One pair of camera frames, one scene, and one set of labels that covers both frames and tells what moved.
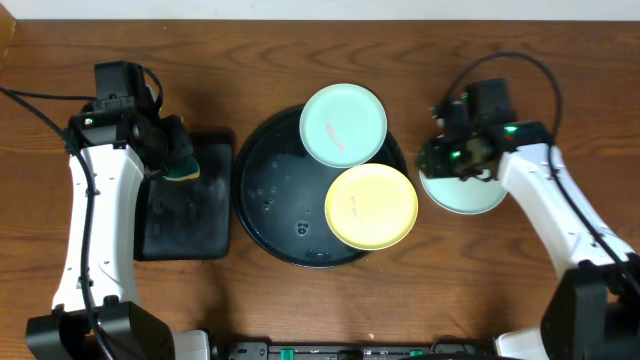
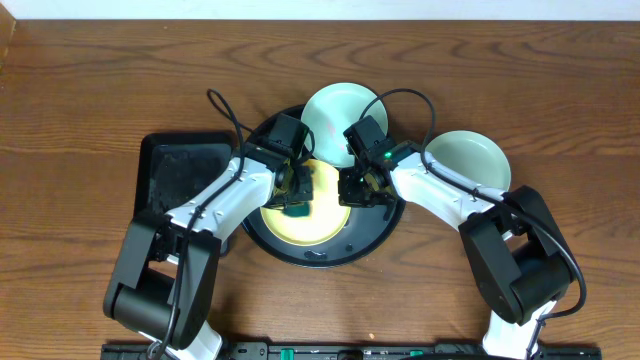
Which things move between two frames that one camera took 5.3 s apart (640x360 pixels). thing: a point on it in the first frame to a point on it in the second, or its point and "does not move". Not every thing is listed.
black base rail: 440,349 does not move
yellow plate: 371,206 to 329,218
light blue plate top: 343,125 does not move
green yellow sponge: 188,171 to 301,210
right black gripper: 431,163 to 347,195
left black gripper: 176,145 to 298,197
